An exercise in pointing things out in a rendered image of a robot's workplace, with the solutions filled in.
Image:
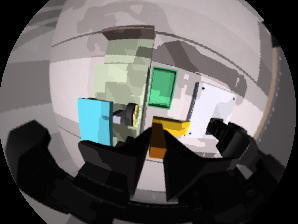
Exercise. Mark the green tray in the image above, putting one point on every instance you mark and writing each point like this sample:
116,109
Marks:
174,85
162,83

